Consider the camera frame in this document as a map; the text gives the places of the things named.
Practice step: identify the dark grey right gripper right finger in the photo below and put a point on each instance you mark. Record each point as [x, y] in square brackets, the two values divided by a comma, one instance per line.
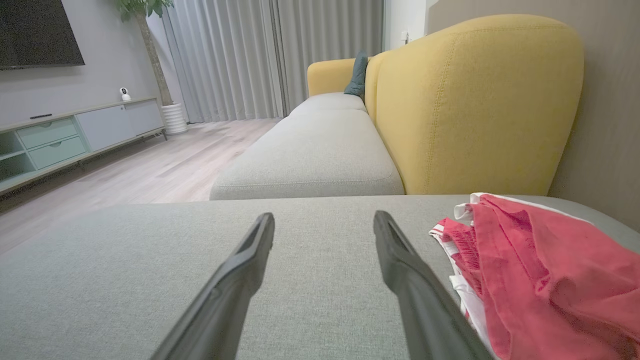
[425, 310]

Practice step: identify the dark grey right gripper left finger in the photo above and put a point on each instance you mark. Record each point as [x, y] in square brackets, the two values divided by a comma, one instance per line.
[225, 300]

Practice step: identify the red shorts with white stripe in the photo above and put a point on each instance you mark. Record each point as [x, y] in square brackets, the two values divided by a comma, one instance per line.
[560, 280]

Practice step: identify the large grey sofa chaise cushion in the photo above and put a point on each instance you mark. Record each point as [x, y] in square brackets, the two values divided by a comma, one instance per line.
[125, 275]

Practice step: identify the white ribbed planter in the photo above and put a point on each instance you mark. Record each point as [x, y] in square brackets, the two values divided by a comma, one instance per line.
[174, 119]

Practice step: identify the yellow sofa backrest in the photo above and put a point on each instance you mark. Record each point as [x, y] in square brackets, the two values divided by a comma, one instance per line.
[372, 85]
[475, 110]

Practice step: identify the long grey TV cabinet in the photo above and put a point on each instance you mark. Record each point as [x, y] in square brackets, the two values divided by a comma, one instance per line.
[115, 125]

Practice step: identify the pale green cabinet drawer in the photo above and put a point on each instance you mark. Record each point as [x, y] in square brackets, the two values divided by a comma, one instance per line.
[47, 133]
[57, 152]

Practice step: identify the light grey sheer curtain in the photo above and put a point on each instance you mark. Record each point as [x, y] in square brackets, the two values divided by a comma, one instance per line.
[225, 60]

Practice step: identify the teal throw pillow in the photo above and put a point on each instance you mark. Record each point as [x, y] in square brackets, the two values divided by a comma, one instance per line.
[357, 75]

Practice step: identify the yellow sofa armrest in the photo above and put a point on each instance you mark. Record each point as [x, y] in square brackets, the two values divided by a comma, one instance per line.
[327, 75]

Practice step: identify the indoor plant with brown trunk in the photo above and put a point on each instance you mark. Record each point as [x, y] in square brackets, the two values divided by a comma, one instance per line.
[152, 55]

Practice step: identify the black remote control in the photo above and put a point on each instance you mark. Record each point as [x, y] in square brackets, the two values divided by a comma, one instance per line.
[41, 116]

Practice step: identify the darker grey curtain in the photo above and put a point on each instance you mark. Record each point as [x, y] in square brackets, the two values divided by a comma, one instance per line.
[330, 35]

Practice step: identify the black flat television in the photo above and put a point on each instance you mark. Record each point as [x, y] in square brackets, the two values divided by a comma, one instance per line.
[35, 32]

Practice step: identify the small white security camera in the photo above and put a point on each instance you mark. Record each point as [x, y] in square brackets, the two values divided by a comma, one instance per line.
[125, 94]

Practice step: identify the white wall outlet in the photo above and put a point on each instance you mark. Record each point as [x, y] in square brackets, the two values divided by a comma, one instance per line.
[404, 37]

